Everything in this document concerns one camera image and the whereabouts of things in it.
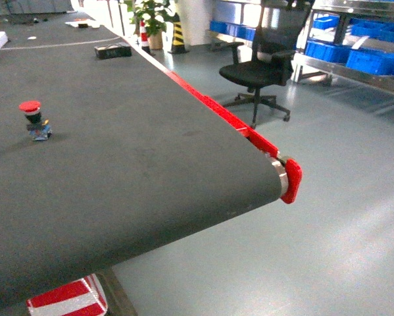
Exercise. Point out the yellow black striped post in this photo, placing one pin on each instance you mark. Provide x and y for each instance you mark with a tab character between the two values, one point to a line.
177	45

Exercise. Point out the red mushroom push button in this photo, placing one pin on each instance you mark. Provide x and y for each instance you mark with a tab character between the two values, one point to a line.
37	127

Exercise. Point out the black office chair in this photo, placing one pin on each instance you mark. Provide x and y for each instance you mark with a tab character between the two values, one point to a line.
273	49

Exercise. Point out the potted green plant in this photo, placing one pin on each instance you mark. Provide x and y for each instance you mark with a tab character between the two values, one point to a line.
155	14

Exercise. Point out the red white traffic cone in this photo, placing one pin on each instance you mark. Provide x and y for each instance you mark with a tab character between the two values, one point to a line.
144	39

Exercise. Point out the black rectangular box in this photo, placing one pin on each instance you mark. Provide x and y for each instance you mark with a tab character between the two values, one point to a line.
114	50

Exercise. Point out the red conveyor side rail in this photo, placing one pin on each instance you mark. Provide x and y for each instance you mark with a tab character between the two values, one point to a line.
293	170

